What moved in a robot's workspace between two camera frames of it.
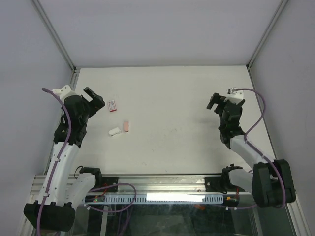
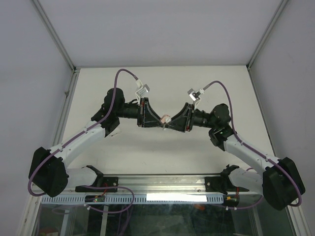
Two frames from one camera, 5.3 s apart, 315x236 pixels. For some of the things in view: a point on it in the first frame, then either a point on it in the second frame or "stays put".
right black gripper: (216, 99) to (183, 121)
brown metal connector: (126, 125) to (166, 118)
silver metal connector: (114, 131) stays put
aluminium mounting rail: (148, 185) stays put
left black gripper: (97, 103) to (146, 116)
